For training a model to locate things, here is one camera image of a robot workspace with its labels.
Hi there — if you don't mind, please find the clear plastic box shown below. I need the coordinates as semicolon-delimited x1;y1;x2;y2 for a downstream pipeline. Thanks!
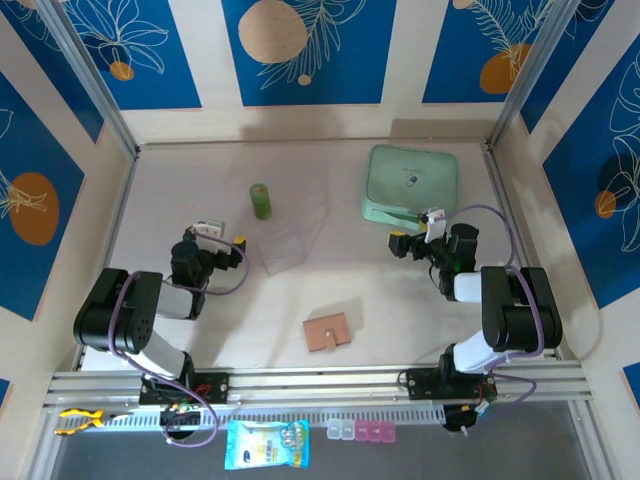
258;224;309;277

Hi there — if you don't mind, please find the pink leather card holder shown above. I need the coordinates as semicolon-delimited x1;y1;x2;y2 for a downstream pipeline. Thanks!
302;310;354;354

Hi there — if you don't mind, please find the green bottle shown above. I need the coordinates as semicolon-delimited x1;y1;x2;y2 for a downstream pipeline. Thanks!
249;183;274;221

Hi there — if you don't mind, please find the mint green zip pouch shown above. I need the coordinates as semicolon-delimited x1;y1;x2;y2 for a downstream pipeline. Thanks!
360;144;460;232

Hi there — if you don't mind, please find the blue snack packet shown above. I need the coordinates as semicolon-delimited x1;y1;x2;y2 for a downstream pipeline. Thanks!
223;418;311;471

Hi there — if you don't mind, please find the pink pill box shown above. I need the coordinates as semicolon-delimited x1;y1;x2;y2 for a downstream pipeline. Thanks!
353;421;398;444

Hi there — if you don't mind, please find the yellow fish toy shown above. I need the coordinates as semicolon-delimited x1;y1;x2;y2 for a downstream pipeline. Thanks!
55;407;134;437

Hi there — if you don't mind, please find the clear pill box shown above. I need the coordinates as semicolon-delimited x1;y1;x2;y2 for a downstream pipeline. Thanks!
326;421;357;441

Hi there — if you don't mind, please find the grey metal sheet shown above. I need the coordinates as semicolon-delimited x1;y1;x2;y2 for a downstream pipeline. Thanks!
49;399;616;480

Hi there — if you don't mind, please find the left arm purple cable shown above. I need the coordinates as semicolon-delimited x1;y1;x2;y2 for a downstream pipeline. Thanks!
107;237;250;447

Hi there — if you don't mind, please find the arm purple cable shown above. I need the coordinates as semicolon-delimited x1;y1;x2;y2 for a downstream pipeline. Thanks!
439;204;546;436
107;237;250;447

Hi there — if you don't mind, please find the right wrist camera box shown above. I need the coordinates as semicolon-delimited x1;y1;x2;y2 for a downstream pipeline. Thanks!
418;208;447;245

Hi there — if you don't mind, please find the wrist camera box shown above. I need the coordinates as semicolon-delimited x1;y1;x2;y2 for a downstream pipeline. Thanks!
192;219;227;251
418;208;447;245

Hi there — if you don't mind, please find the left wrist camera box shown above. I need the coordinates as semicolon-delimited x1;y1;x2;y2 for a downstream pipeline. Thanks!
192;219;227;251

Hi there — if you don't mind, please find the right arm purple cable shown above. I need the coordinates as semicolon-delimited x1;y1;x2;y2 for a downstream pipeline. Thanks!
439;204;546;436

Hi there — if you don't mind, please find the aluminium table side rail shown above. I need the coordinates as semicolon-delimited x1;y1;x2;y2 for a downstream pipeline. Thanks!
483;144;571;361
73;149;141;372

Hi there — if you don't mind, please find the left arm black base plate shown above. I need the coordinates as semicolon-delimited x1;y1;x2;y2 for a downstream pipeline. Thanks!
138;372;230;405

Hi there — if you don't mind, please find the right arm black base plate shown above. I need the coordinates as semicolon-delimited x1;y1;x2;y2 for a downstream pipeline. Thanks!
405;367;499;401

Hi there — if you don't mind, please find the aluminium mounting rail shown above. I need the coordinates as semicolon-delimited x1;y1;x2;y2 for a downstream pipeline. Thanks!
47;367;594;409

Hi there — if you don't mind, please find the slotted cable duct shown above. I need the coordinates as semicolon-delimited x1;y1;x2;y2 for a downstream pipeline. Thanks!
42;404;446;431

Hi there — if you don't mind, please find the aluminium frame post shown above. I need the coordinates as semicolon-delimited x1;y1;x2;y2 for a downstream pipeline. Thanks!
487;0;584;151
29;0;140;157

